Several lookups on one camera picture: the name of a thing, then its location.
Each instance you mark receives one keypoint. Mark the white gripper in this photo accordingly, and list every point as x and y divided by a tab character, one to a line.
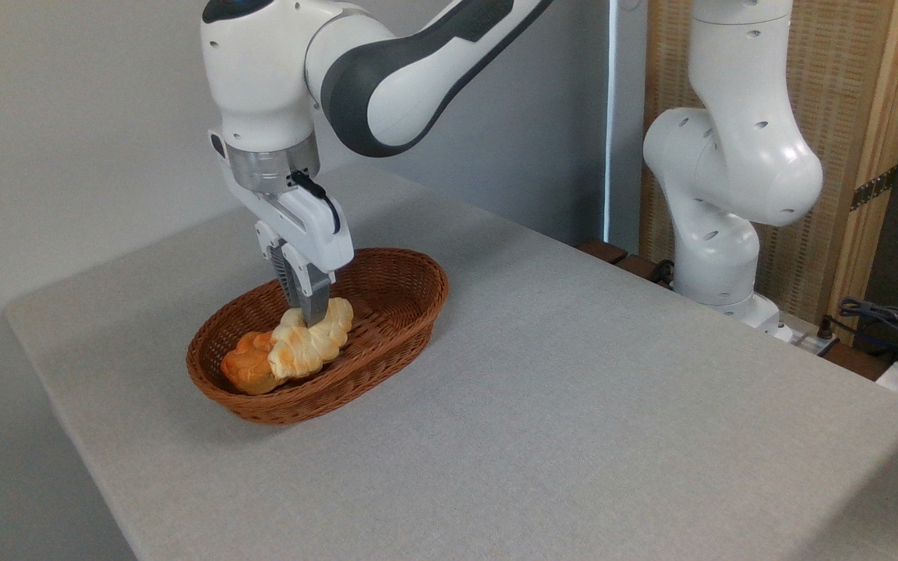
312	230

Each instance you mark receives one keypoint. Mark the pale leaf-shaped bread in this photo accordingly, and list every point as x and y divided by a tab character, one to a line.
309	347

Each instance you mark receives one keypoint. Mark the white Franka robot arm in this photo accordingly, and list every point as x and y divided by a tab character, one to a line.
737	164

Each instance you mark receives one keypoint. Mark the orange round bread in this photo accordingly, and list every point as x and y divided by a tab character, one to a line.
246	370

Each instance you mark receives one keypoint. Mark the brown oval wicker basket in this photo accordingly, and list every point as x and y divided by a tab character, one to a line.
402	312

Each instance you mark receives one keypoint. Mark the dark metal screen hinge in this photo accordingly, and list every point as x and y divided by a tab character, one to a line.
874	188

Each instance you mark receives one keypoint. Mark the white vertical wall trim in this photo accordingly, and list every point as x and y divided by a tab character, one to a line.
612	117

